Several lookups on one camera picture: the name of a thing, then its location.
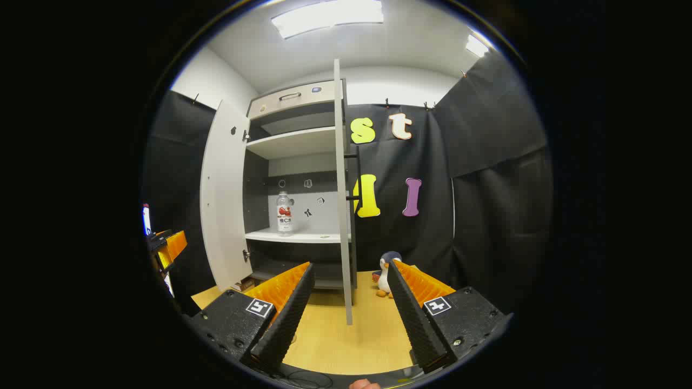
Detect grey cabinet drawer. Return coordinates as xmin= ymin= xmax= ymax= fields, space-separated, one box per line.
xmin=247 ymin=81 xmax=337 ymax=120

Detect grey cabinet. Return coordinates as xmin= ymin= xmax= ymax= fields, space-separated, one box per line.
xmin=242 ymin=78 xmax=358 ymax=292

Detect penguin plush toy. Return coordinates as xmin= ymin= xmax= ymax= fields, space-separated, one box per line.
xmin=371 ymin=251 xmax=403 ymax=299

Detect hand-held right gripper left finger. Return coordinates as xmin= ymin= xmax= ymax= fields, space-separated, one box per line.
xmin=184 ymin=262 xmax=316 ymax=374

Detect small ceiling light panel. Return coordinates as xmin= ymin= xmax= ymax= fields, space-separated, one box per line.
xmin=465 ymin=33 xmax=490 ymax=58

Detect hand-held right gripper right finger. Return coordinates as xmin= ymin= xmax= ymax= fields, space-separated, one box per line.
xmin=387 ymin=259 xmax=513 ymax=374

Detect black backdrop cloth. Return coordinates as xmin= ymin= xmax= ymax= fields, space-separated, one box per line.
xmin=142 ymin=46 xmax=553 ymax=319

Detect large ceiling light panel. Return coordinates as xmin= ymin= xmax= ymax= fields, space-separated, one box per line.
xmin=270 ymin=0 xmax=384 ymax=39

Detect clear plastic bottle red label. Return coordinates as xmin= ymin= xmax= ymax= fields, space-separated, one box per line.
xmin=276 ymin=191 xmax=294 ymax=237

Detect grey cabinet door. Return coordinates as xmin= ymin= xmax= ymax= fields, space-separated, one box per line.
xmin=199 ymin=100 xmax=254 ymax=292
xmin=334 ymin=58 xmax=362 ymax=326

